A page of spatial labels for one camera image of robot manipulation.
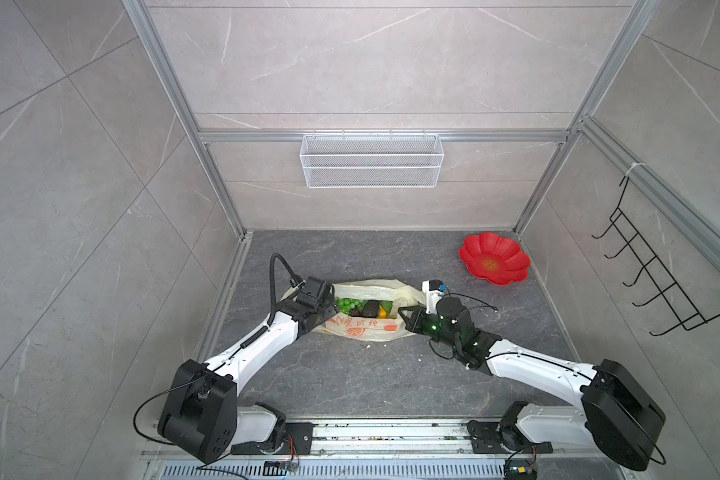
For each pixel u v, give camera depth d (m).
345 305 0.90
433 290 0.75
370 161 1.01
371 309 0.92
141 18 0.68
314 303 0.66
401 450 0.73
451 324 0.61
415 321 0.71
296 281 0.76
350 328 0.84
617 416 0.42
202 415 0.40
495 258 1.11
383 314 0.94
